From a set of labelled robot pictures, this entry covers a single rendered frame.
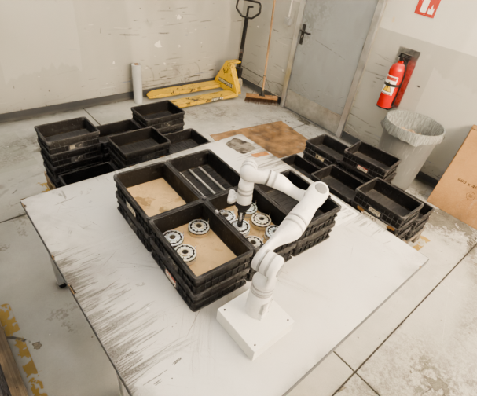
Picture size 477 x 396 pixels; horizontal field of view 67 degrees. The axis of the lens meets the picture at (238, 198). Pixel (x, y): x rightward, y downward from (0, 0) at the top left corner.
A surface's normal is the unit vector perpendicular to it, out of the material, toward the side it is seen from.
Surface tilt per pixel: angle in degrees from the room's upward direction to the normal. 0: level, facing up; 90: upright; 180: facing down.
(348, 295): 0
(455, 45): 90
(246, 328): 2
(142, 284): 0
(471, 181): 77
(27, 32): 90
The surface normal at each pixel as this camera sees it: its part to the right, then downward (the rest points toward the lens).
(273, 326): 0.15, -0.77
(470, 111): -0.76, 0.33
